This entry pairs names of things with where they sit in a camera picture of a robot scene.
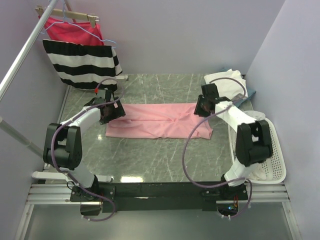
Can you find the black white striped garment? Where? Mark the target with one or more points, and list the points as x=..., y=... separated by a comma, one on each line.
x=84, y=66

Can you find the black base beam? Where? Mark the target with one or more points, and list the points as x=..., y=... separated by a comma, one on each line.
x=158, y=196

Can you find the folded white t shirt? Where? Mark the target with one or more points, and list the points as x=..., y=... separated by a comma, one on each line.
x=229, y=84

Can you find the blue wire hanger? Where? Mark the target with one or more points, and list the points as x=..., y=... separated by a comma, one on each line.
x=67, y=7

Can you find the metal clothes rack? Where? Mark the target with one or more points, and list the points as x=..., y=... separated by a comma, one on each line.
x=31, y=92

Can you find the folded blue t shirt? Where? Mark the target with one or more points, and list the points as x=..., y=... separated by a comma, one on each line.
x=238, y=101

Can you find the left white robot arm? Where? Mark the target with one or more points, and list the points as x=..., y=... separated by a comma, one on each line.
x=63, y=142

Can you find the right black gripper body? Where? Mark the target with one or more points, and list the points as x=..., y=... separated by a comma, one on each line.
x=200, y=109

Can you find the wooden clip hanger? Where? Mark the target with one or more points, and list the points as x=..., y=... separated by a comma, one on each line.
x=77, y=16

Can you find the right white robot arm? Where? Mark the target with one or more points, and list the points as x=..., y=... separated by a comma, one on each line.
x=253, y=144

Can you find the red hanging garment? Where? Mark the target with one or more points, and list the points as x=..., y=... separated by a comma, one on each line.
x=81, y=33

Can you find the pink t shirt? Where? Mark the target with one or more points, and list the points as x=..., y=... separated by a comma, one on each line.
x=153, y=121

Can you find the white laundry basket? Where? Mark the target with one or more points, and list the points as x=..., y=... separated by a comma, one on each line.
x=270, y=172

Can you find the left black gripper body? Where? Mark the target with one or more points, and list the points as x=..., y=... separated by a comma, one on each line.
x=107, y=118

